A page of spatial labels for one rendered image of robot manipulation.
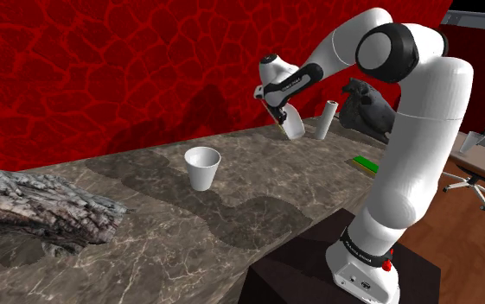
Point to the grey bark log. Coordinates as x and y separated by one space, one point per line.
35 206

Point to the office chair with white base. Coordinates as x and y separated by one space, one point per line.
474 185

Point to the white tapered vase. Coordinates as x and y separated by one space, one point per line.
295 126

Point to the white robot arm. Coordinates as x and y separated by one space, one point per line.
423 139

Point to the green and yellow sponge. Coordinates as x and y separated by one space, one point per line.
366 164

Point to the dark robot stand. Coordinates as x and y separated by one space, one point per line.
292 269

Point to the dark grey stone figure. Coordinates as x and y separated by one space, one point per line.
366 111

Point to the light wooden desk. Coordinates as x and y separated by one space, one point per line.
484 162

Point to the white paper cup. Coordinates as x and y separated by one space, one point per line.
202 170

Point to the white cylinder roll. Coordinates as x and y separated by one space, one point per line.
324 122

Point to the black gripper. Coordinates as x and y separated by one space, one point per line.
278 114

